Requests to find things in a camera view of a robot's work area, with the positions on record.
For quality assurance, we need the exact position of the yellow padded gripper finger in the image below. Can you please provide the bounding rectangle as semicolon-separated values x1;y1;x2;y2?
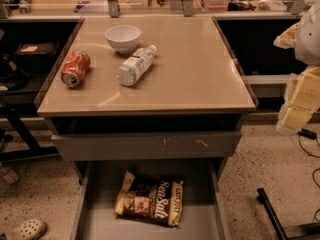
273;23;298;49
276;66;320;135

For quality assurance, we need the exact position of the brown sea salt chip bag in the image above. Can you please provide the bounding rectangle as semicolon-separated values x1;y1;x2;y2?
114;171;183;227

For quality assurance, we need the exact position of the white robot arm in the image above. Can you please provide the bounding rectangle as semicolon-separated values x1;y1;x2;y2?
273;0;320;135

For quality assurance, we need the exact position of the grey drawer cabinet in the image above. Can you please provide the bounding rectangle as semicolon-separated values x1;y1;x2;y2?
34;15;259;240

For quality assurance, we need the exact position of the open middle drawer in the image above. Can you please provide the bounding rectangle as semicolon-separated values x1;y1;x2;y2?
70;159;231;240

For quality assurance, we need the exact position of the grey top drawer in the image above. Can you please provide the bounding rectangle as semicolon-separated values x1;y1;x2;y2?
52;131;241;161

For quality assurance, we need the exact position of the black power adapter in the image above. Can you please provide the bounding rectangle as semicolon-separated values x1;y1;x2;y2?
298;129;317;140

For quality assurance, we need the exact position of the black metal floor bar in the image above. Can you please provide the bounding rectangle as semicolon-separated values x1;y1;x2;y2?
257;188;320;240

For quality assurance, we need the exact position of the clear plastic water bottle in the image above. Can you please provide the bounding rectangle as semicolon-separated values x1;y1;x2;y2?
116;45;157;87

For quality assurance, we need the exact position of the white ceramic bowl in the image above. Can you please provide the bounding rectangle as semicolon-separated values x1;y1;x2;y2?
105;25;141;54

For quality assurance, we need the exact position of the crushed orange soda can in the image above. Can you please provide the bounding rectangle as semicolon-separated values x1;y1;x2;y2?
61;50;91;88

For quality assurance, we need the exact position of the black box on shelf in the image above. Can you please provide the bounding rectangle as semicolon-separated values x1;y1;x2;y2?
14;42;59;73

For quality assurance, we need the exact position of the beige croc shoe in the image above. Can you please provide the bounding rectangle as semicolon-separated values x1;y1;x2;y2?
0;219;46;240

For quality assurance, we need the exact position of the black floor cable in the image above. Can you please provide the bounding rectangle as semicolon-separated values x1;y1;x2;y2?
298;134;320;223

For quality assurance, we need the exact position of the black table leg frame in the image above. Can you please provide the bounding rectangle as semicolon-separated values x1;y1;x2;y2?
0;99;58;162

